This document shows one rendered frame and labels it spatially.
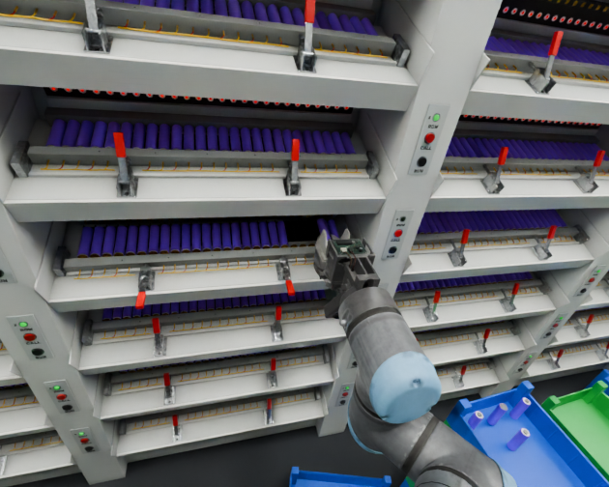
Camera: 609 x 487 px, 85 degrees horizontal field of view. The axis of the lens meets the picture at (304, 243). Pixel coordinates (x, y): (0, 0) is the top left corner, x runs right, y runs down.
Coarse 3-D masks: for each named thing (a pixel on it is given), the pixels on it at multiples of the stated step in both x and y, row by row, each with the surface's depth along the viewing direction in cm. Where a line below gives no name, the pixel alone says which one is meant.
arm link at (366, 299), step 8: (368, 288) 51; (376, 288) 51; (352, 296) 51; (360, 296) 50; (368, 296) 50; (376, 296) 50; (384, 296) 50; (344, 304) 51; (352, 304) 50; (360, 304) 49; (368, 304) 48; (376, 304) 48; (384, 304) 48; (392, 304) 49; (344, 312) 51; (352, 312) 49; (360, 312) 48; (400, 312) 50; (344, 320) 50; (352, 320) 49; (344, 328) 51
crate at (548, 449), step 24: (528, 384) 76; (456, 408) 72; (480, 408) 78; (528, 408) 77; (456, 432) 73; (480, 432) 74; (504, 432) 74; (552, 432) 72; (504, 456) 70; (528, 456) 70; (552, 456) 71; (576, 456) 68; (528, 480) 67; (552, 480) 67; (576, 480) 68; (600, 480) 64
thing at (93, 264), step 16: (112, 256) 63; (128, 256) 64; (144, 256) 64; (160, 256) 65; (176, 256) 66; (192, 256) 66; (208, 256) 67; (224, 256) 68; (240, 256) 68; (256, 256) 69; (272, 256) 70; (288, 256) 72; (304, 256) 73; (128, 272) 63; (160, 272) 65; (176, 272) 65
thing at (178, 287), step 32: (64, 224) 66; (96, 224) 69; (128, 224) 70; (352, 224) 79; (64, 256) 61; (64, 288) 60; (96, 288) 61; (128, 288) 63; (160, 288) 64; (192, 288) 65; (224, 288) 66; (256, 288) 69; (320, 288) 75
